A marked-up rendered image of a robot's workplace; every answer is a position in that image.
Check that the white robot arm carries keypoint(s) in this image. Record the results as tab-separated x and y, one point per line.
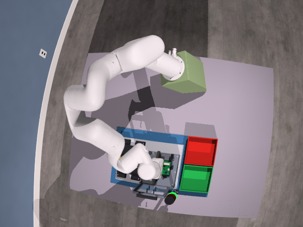
136	54

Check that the red open-top bin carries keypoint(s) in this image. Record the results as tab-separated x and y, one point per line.
201	151

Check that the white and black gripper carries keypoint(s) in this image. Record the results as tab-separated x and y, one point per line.
160	161

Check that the green bin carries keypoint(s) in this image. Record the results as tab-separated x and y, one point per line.
196	178

